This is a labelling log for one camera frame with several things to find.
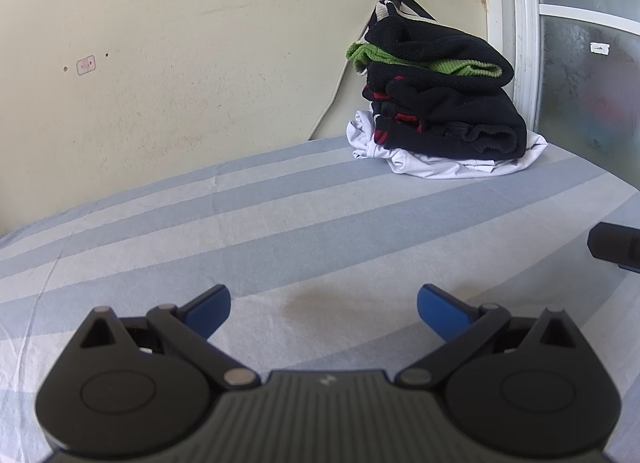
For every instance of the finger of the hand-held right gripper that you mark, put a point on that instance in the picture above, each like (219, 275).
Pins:
(615, 243)

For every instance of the striped blue bed sheet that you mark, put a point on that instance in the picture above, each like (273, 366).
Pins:
(250, 223)

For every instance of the navy and green knit sweater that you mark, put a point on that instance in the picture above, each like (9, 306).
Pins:
(440, 43)

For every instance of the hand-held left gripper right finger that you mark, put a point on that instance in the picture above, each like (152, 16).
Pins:
(442, 313)

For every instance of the white door sticker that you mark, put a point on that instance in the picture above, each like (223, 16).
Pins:
(599, 48)

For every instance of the white frosted glass door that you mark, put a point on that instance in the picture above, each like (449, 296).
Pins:
(575, 68)

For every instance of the black and red garment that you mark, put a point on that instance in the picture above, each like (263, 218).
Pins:
(460, 108)

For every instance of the white garment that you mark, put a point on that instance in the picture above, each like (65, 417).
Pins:
(440, 165)

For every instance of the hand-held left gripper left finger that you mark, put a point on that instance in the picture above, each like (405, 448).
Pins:
(207, 310)

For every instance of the small wall sticker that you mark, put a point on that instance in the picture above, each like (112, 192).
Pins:
(86, 65)

